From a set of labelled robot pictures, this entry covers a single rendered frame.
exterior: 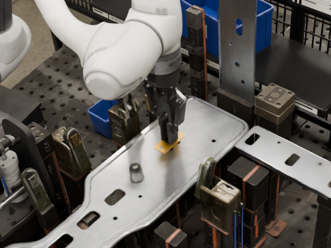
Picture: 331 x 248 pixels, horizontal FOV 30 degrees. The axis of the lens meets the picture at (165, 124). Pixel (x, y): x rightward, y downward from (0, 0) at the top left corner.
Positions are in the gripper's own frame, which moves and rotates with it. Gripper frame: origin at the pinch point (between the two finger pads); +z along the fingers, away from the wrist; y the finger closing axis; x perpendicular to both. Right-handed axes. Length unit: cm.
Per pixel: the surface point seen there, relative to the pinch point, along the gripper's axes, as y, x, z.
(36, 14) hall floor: -219, 108, 107
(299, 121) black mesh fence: 5, 56, 36
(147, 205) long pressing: 8.1, -17.6, 6.5
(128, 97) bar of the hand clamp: -14.3, 0.6, -2.7
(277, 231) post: 24.6, 14.0, 36.2
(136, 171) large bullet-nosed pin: 1.3, -13.5, 2.9
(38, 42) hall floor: -194, 88, 107
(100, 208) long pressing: -0.1, -25.1, 6.5
